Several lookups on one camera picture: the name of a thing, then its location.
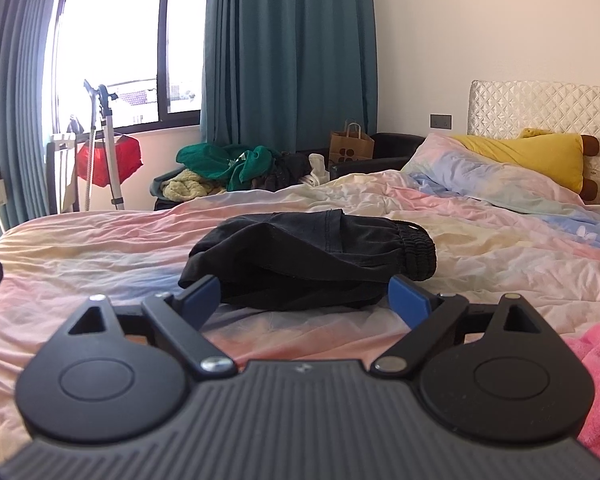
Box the black shorts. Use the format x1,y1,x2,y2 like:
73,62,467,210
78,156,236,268
178,209,437,311

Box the cream knitted garment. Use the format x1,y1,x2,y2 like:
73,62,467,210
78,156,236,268
160,169,225,203

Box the green garment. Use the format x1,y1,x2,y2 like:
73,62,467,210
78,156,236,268
175,143,280,192

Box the pastel pillow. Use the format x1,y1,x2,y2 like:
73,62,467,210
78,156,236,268
402,134,600,249

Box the pastel tie-dye duvet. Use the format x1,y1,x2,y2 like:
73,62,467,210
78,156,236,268
0,170,600,462

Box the white garment on pile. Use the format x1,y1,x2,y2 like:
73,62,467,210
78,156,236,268
301,153,330,186

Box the red garment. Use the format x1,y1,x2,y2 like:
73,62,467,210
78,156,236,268
75,134,145,189

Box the black garment on pile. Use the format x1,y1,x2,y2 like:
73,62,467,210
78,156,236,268
251,153,311,192

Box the brown paper bag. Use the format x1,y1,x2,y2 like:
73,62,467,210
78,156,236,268
328,122,375,164

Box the metal tripod stand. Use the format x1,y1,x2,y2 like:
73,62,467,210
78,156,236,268
44,78,128,214

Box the yellow plush pillow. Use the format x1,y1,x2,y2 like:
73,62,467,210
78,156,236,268
453,128,600,202

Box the quilted white headboard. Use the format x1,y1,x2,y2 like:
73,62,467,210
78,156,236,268
467,80,600,204

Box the teal curtain left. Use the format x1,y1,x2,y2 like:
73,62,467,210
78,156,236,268
0,0,54,229

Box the teal curtain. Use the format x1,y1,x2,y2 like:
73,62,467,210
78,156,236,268
0,0,54,229
200,0,378,152

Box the teal curtain right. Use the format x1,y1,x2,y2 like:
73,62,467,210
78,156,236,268
200,0,378,152

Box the wall socket plate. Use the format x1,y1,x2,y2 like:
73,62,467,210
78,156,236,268
429,114,453,130

